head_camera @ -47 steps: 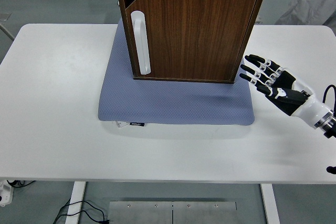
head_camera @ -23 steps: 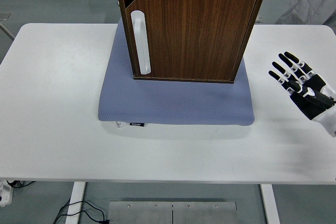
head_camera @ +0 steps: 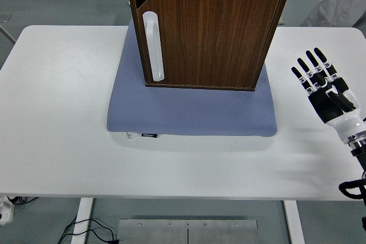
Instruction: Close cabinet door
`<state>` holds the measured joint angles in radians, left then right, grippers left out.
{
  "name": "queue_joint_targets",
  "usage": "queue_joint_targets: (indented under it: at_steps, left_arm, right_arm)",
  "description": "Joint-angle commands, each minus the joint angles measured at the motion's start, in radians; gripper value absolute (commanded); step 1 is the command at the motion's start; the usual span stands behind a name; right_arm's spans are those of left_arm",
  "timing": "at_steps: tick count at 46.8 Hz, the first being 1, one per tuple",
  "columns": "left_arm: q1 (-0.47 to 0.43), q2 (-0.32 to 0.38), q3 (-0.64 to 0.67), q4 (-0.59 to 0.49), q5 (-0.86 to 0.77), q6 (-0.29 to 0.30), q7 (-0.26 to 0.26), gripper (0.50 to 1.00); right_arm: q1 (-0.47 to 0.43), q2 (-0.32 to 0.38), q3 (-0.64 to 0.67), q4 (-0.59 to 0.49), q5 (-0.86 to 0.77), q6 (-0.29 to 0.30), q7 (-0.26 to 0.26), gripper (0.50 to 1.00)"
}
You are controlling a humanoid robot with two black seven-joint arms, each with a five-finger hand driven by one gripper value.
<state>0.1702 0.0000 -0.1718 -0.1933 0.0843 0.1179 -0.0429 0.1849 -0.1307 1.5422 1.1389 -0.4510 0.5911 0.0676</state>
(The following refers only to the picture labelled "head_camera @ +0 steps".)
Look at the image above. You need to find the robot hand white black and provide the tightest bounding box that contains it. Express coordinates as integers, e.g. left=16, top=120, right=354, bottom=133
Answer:
left=291, top=47, right=366, bottom=145

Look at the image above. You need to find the brown wooden cabinet door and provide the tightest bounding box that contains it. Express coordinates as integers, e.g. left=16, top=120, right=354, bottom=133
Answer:
left=136, top=0, right=283, bottom=88

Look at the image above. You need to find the person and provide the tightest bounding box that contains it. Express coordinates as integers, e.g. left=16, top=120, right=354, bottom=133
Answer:
left=300, top=0, right=366, bottom=30

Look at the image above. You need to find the white table leg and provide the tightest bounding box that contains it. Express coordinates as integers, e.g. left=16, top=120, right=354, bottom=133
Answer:
left=284, top=199, right=306, bottom=244
left=70, top=198, right=94, bottom=244

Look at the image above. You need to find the blue-grey textured mat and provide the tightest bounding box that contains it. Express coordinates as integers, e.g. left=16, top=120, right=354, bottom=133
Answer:
left=106, top=19, right=279, bottom=138

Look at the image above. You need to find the grey metal plate with screws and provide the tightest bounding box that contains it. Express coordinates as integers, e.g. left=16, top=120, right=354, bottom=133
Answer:
left=188, top=219, right=258, bottom=244
left=118, top=218, right=189, bottom=244

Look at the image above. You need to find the grey metal bar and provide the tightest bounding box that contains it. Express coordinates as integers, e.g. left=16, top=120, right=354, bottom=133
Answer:
left=0, top=23, right=17, bottom=45

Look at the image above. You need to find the white power strip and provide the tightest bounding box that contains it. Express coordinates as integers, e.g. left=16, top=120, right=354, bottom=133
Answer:
left=0, top=195, right=15, bottom=226

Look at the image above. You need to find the white door handle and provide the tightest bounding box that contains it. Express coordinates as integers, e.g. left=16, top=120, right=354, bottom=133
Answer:
left=142, top=11, right=165, bottom=82

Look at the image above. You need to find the black floor cable with plug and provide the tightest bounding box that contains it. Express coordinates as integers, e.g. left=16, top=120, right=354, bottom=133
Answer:
left=57, top=217, right=121, bottom=244

